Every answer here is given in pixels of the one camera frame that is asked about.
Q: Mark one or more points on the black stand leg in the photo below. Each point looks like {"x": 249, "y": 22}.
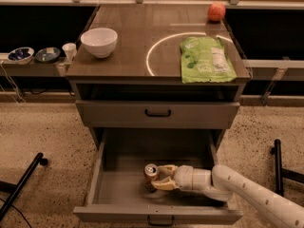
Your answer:
{"x": 282, "y": 173}
{"x": 13, "y": 190}

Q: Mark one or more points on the orange round fruit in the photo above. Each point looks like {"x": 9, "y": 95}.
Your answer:
{"x": 216, "y": 12}

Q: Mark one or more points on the closed grey top drawer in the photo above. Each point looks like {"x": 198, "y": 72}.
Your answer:
{"x": 131, "y": 114}

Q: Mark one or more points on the black right stand leg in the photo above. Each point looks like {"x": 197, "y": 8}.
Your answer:
{"x": 282, "y": 173}

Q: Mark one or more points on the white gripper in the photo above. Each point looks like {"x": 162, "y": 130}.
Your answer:
{"x": 183, "y": 177}

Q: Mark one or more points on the open grey middle drawer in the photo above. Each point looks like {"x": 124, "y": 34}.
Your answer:
{"x": 118, "y": 193}

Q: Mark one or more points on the dark teal bowl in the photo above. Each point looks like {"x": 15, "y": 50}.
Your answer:
{"x": 48, "y": 55}

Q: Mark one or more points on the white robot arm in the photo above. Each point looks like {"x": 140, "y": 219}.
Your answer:
{"x": 220, "y": 183}

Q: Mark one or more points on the green chip bag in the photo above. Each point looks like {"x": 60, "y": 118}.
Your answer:
{"x": 203, "y": 60}

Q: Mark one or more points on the white paper cup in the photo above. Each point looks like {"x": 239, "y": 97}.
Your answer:
{"x": 70, "y": 50}

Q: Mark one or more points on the white ceramic bowl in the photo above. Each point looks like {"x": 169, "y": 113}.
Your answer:
{"x": 100, "y": 42}

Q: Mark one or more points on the grey drawer cabinet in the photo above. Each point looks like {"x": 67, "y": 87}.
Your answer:
{"x": 146, "y": 64}

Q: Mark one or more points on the low side shelf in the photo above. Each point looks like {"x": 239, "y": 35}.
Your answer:
{"x": 33, "y": 68}

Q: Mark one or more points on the blue patterned bowl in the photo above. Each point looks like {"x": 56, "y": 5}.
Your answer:
{"x": 21, "y": 55}

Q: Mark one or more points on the black left stand leg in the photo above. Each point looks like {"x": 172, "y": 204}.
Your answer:
{"x": 13, "y": 190}

